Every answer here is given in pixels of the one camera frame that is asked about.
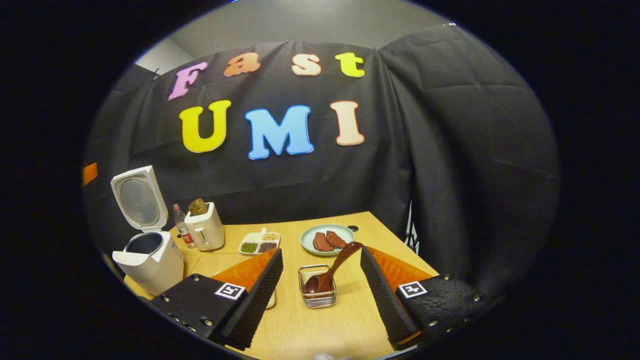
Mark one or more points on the white rice cooker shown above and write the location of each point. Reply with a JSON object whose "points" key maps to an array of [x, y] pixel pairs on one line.
{"points": [[150, 260]]}

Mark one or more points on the red label plastic bottle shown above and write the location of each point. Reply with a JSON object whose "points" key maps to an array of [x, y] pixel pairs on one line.
{"points": [[183, 227]]}

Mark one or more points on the pale green plate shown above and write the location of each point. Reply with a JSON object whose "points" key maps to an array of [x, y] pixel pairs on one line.
{"points": [[307, 239]]}

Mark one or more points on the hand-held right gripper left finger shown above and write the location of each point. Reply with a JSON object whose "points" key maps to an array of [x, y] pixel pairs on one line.
{"points": [[255, 300]]}

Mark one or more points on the brown wooden spoon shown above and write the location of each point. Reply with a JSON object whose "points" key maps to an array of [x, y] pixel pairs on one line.
{"points": [[330, 272]]}

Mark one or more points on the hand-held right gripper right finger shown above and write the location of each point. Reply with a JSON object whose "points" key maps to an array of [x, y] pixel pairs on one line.
{"points": [[385, 300]]}

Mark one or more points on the white toaster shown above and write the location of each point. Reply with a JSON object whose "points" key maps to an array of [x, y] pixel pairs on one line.
{"points": [[206, 230]]}

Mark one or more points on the brown meat slice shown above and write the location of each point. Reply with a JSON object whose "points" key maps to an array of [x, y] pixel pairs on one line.
{"points": [[336, 239], [322, 242]]}

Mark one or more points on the white divided grain dish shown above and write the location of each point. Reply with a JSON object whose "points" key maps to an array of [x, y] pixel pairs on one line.
{"points": [[260, 242]]}

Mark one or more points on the black backdrop cloth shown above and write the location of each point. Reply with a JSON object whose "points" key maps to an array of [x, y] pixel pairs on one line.
{"points": [[450, 150]]}

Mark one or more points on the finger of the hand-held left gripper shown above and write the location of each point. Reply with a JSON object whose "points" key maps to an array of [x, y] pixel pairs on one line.
{"points": [[90, 173]]}

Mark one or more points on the toasted bread slices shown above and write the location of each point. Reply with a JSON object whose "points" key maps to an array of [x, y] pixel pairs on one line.
{"points": [[197, 207]]}

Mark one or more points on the clear tray of rice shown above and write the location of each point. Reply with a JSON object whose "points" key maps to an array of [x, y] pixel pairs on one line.
{"points": [[215, 262]]}

